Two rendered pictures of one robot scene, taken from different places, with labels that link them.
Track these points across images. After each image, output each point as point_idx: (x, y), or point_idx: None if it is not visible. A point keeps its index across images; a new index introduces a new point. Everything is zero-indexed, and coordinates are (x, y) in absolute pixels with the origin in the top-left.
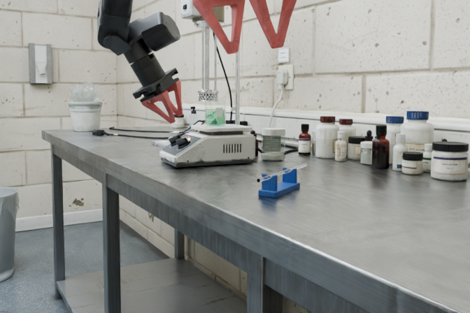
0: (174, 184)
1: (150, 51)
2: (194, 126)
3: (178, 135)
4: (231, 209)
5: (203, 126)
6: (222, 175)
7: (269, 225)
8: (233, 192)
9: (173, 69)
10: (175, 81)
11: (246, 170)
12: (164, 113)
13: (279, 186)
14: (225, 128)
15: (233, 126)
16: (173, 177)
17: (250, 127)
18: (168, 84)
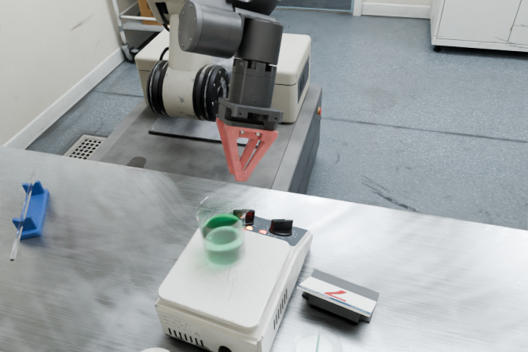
0: (154, 174)
1: (235, 54)
2: (263, 235)
3: (271, 220)
4: (50, 156)
5: (249, 242)
6: (142, 232)
7: (7, 150)
8: (78, 188)
9: (230, 104)
10: (224, 120)
11: (137, 276)
12: (242, 155)
13: (31, 208)
14: (187, 245)
15: (192, 269)
16: (184, 191)
17: (159, 288)
18: (220, 115)
